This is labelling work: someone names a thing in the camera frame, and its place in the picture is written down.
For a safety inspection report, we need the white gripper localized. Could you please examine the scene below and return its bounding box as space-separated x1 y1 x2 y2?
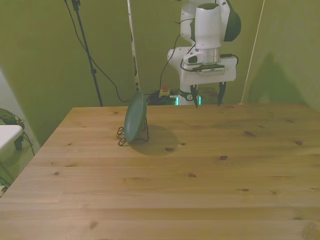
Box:
180 55 238 109

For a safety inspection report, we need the long black tripod cable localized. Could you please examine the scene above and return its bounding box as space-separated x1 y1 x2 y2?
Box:
63 0 132 103

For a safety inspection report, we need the white vertical strip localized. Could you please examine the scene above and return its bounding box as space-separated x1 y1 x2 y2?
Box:
126 0 141 92

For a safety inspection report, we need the black camera tripod stand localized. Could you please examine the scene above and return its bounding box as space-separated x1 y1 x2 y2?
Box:
70 0 104 107

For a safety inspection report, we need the black wire plate stand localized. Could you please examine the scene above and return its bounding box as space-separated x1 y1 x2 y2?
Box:
116 116 150 148

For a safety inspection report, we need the dark mottled base platform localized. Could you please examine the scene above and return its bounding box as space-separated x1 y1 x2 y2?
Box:
199 87 222 105

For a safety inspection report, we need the red emergency stop button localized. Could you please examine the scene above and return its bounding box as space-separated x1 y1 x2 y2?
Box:
159 84 171 98

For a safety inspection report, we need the thin white cord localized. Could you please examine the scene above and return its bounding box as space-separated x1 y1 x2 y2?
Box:
238 0 266 106

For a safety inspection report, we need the white side table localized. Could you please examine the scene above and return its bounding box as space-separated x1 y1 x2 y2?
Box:
0 124 24 151

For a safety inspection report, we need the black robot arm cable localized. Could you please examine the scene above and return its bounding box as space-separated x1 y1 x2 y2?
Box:
159 33 182 91

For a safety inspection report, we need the teal round plate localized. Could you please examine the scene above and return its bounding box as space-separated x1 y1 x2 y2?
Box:
123 90 149 143

